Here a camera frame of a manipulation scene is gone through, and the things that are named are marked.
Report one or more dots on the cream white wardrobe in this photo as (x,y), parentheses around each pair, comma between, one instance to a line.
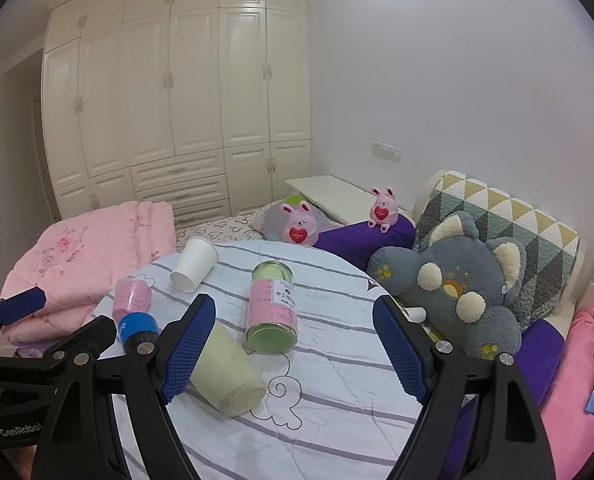
(201,104)

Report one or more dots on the pink green tall jar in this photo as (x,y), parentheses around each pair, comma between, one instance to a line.
(271,325)

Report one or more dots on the striped white table cloth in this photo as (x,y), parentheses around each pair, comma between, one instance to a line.
(334,408)

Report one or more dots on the triangle patterned quilted cushion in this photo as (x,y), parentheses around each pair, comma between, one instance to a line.
(554,251)

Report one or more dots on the grey plush toy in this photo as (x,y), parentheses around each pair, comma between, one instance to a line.
(465,285)

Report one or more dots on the left pink bunny toy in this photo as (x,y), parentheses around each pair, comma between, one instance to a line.
(301,228)

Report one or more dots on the pale green frosted cup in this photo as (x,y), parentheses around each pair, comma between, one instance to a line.
(224,376)

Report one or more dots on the white paper cup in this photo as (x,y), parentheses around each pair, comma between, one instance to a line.
(195,262)

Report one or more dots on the right pink bunny toy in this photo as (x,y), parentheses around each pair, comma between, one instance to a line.
(384,213)

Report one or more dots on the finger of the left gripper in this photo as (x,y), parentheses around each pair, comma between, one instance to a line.
(91,339)
(21,305)

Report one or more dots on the white wall switch plate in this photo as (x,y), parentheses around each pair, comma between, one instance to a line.
(385,151)

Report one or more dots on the blue black can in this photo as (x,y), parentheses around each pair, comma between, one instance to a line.
(137,327)

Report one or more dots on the grey pillow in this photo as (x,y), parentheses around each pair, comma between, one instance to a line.
(275,218)

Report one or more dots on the pink bunny toy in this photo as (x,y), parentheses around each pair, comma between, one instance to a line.
(384,213)
(301,228)

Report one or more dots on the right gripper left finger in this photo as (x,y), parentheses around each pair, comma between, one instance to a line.
(152,375)

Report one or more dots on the purple pillow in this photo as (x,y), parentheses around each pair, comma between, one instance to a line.
(357,242)

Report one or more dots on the pink blanket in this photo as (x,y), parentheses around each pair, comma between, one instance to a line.
(569,428)

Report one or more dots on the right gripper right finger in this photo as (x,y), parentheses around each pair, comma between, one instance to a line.
(438,380)

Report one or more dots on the white bedside table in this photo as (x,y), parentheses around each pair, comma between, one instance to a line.
(340,200)

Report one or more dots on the pink frosted cup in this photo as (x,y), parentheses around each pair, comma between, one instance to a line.
(132,295)

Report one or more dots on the heart pattern bed sheet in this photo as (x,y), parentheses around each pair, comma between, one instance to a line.
(238,227)

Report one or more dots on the pink folded quilt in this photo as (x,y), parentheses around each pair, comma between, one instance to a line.
(78,260)

